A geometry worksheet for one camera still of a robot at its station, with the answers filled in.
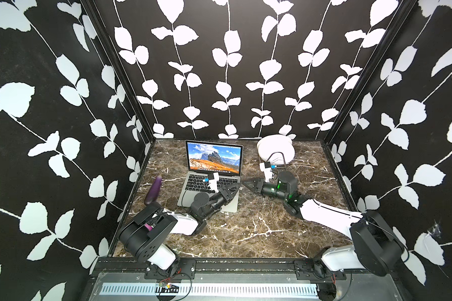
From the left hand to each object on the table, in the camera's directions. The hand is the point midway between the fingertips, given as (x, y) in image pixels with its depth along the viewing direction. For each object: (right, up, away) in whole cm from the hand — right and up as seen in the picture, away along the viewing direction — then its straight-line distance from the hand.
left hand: (242, 183), depth 77 cm
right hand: (0, +1, 0) cm, 1 cm away
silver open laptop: (-19, +10, +21) cm, 31 cm away
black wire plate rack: (+25, +9, +24) cm, 36 cm away
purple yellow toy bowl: (-28, -8, -26) cm, 39 cm away
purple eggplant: (-45, -6, +18) cm, 49 cm away
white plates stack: (+19, +15, +19) cm, 31 cm away
